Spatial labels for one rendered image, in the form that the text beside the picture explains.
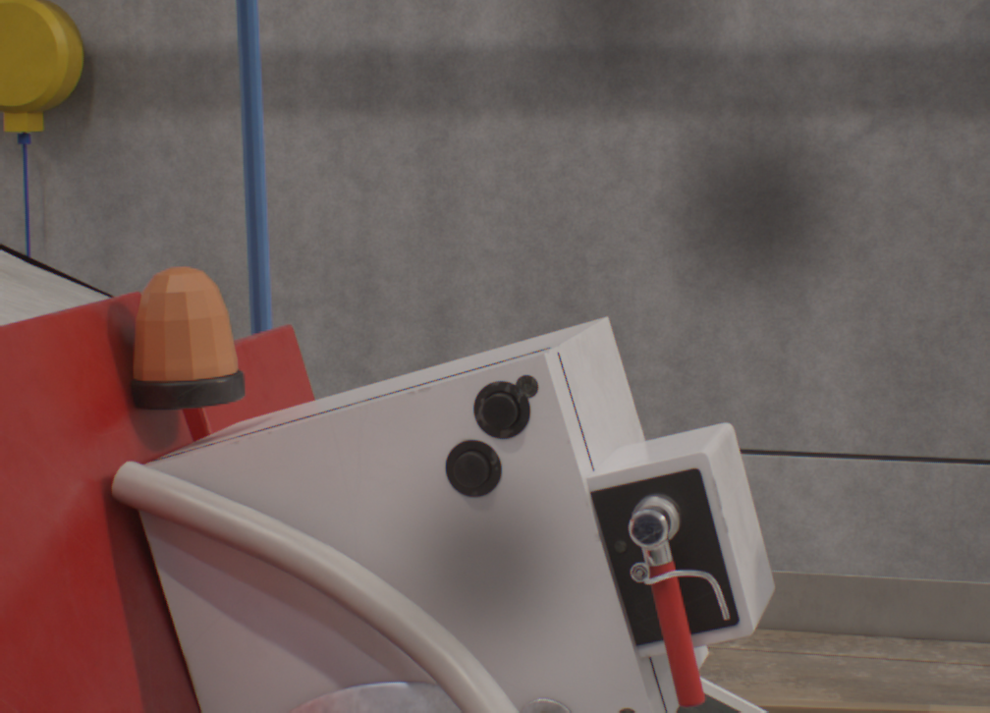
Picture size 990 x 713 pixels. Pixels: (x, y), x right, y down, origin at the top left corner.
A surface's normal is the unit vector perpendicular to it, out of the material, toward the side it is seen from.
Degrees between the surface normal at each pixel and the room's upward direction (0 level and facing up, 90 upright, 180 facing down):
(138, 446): 70
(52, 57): 90
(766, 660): 0
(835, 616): 90
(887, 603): 90
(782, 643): 0
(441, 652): 52
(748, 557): 75
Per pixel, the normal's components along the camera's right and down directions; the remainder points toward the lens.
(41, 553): 0.91, -0.30
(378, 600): -0.11, -0.46
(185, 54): -0.25, 0.12
